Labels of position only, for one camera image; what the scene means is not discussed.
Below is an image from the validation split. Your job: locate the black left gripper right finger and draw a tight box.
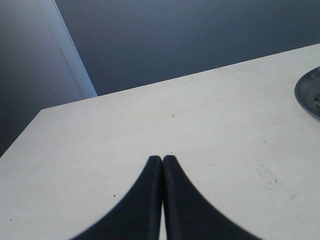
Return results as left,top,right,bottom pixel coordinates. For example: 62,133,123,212
162,155,258,240

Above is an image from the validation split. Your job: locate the round steel plate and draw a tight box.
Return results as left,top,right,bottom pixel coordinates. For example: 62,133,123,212
294,66,320,121

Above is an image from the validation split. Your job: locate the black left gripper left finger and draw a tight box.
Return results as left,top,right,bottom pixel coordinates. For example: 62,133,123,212
73,155,163,240

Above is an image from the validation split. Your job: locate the white door frame strip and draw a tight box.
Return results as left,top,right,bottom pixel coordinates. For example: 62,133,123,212
51,0,98,99

